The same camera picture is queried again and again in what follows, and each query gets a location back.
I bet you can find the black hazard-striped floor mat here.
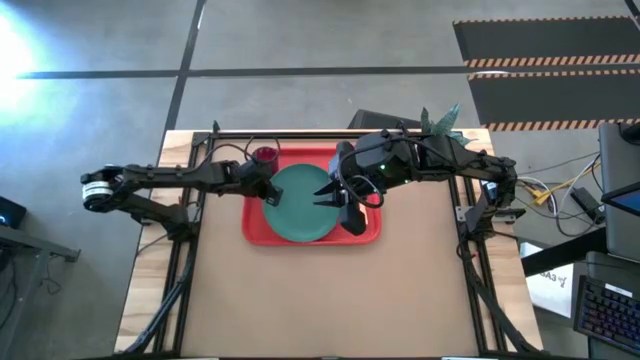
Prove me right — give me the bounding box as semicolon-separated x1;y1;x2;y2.
467;69;640;133
452;16;640;69

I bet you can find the black keyboard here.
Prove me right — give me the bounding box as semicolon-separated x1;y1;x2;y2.
573;274;640;357

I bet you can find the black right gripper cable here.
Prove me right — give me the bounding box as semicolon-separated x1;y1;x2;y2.
337;149;387;210

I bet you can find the paper table cover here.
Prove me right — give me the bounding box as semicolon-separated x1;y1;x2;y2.
179;137;481;359

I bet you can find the black desk bar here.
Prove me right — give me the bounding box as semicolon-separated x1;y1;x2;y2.
521;227;609;277

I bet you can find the black aluminium table frame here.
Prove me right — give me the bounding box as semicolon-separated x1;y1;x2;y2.
112;119;546;360

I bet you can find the grey laptop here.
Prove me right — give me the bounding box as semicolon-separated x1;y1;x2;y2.
598;122;640;264

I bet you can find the purple plastic cup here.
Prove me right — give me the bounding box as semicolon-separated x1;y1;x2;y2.
250;145;280;175

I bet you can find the black chair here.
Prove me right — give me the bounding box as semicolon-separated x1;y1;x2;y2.
347;108;424;131

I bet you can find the green round plate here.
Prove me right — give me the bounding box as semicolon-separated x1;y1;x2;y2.
262;163;346;244

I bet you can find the red plastic tray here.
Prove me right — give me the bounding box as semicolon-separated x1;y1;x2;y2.
241;143;383;247

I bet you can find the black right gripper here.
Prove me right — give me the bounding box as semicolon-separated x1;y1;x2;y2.
313;130;421;237

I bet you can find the white printed box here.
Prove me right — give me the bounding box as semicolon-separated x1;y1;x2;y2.
519;242;576;319

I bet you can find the yellow cable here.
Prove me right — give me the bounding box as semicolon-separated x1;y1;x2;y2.
530;159;602;207

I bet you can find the black device with blue light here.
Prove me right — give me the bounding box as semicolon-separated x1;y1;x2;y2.
0;195;28;231

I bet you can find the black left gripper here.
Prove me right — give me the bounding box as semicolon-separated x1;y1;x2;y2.
219;158;285;208

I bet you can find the green potted plant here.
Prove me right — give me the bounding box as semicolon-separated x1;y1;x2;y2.
418;103;474;149

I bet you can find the black power adapter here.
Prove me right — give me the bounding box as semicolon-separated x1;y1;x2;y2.
569;186;606;225

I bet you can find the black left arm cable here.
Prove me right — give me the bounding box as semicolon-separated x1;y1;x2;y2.
182;136;282;172

